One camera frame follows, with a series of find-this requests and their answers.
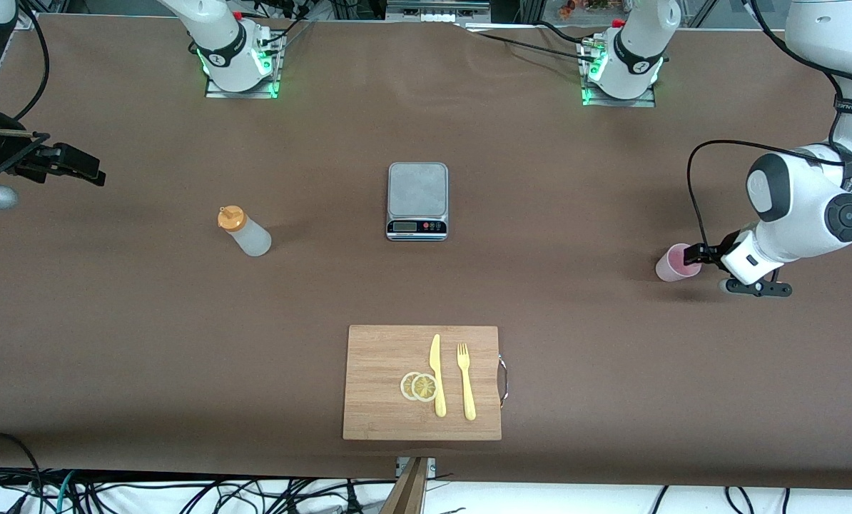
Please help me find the yellow plastic knife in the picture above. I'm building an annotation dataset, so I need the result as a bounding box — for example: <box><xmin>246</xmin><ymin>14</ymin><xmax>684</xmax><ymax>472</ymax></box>
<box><xmin>430</xmin><ymin>333</ymin><xmax>447</xmax><ymax>418</ymax></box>

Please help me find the brown table cover sheet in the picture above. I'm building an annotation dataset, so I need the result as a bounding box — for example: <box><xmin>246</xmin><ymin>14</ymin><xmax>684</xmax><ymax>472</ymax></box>
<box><xmin>0</xmin><ymin>13</ymin><xmax>852</xmax><ymax>492</ymax></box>

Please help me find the aluminium table edge bracket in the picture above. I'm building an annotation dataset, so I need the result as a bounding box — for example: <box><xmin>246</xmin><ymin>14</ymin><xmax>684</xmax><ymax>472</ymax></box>
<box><xmin>395</xmin><ymin>457</ymin><xmax>437</xmax><ymax>478</ymax></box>

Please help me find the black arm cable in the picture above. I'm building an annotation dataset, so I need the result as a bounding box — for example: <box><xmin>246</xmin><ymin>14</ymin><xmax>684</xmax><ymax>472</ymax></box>
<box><xmin>9</xmin><ymin>0</ymin><xmax>51</xmax><ymax>124</ymax></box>
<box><xmin>686</xmin><ymin>0</ymin><xmax>852</xmax><ymax>249</ymax></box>

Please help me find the wooden post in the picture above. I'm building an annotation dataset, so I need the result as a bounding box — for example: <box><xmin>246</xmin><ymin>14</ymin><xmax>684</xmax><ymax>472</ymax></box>
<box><xmin>380</xmin><ymin>457</ymin><xmax>429</xmax><ymax>514</ymax></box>

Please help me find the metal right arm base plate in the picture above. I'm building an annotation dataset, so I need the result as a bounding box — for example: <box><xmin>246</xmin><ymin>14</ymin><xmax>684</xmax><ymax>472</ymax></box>
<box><xmin>205</xmin><ymin>29</ymin><xmax>285</xmax><ymax>99</ymax></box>

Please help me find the bamboo cutting board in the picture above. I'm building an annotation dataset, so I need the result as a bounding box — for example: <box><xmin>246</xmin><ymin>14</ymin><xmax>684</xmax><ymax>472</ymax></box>
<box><xmin>343</xmin><ymin>325</ymin><xmax>502</xmax><ymax>441</ymax></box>

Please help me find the translucent sauce bottle orange cap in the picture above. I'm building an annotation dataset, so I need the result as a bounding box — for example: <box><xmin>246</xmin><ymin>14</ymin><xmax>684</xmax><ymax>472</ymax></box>
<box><xmin>218</xmin><ymin>206</ymin><xmax>273</xmax><ymax>258</ymax></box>

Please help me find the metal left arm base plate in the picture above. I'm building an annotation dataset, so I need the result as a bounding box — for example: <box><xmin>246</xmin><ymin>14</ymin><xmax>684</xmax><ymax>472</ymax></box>
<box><xmin>579</xmin><ymin>36</ymin><xmax>659</xmax><ymax>109</ymax></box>

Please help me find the black looped floor cable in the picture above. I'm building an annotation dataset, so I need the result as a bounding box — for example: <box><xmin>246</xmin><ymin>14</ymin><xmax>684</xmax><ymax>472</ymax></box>
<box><xmin>0</xmin><ymin>431</ymin><xmax>47</xmax><ymax>514</ymax></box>

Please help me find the teal floor cable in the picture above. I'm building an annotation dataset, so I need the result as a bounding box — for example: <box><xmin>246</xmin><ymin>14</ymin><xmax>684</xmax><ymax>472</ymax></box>
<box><xmin>54</xmin><ymin>471</ymin><xmax>78</xmax><ymax>514</ymax></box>

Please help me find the yellow plastic fork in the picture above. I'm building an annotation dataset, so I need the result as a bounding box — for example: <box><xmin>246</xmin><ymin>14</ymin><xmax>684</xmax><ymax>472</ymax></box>
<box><xmin>457</xmin><ymin>343</ymin><xmax>477</xmax><ymax>421</ymax></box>

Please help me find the silver digital kitchen scale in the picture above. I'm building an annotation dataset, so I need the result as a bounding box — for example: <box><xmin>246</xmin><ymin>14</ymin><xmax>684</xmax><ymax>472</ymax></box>
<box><xmin>386</xmin><ymin>162</ymin><xmax>449</xmax><ymax>242</ymax></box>

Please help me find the pink plastic cup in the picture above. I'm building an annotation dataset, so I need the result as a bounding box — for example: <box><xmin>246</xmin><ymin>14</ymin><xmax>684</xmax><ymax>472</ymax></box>
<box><xmin>655</xmin><ymin>243</ymin><xmax>703</xmax><ymax>283</ymax></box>

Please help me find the black base power cable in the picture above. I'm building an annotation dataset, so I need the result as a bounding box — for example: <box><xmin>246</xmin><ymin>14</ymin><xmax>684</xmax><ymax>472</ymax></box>
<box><xmin>462</xmin><ymin>20</ymin><xmax>602</xmax><ymax>64</ymax></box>

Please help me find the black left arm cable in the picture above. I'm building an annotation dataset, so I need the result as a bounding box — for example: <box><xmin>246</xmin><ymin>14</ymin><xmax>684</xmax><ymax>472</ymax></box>
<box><xmin>686</xmin><ymin>0</ymin><xmax>852</xmax><ymax>249</ymax></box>

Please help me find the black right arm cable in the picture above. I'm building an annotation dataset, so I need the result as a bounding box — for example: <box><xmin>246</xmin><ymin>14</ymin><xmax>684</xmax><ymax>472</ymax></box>
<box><xmin>9</xmin><ymin>0</ymin><xmax>51</xmax><ymax>124</ymax></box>

